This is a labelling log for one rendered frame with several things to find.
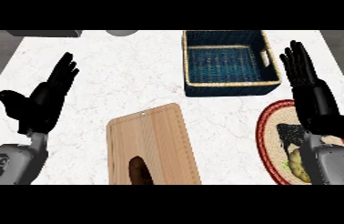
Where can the brown oval vegetable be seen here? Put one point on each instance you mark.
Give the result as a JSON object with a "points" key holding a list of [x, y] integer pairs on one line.
{"points": [[139, 172]]}

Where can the yellow squash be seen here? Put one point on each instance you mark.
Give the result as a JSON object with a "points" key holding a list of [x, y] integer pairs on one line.
{"points": [[297, 165]]}

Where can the grey round object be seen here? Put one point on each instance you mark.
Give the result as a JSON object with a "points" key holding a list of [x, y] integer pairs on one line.
{"points": [[121, 32]]}

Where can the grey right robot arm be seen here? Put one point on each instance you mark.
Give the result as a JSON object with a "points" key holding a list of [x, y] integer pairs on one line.
{"points": [[323, 162]]}

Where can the red-rimmed woven placemat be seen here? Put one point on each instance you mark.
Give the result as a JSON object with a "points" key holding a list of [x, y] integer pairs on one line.
{"points": [[274, 142]]}

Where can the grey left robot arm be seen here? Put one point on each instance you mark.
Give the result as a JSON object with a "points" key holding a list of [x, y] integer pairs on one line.
{"points": [[22, 160]]}

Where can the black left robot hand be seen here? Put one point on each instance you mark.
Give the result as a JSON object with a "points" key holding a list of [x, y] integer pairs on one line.
{"points": [[47, 94]]}

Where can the grey flat appliance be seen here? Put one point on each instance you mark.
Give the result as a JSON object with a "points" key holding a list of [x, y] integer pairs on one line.
{"points": [[41, 33]]}

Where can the blue wicker basket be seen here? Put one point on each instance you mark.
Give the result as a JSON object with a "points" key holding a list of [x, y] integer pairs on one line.
{"points": [[229, 62]]}

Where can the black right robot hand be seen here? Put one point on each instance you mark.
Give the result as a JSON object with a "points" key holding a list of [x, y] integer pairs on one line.
{"points": [[313, 94]]}

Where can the wooden cutting board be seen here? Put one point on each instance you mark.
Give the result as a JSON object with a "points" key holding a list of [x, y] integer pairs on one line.
{"points": [[152, 147]]}

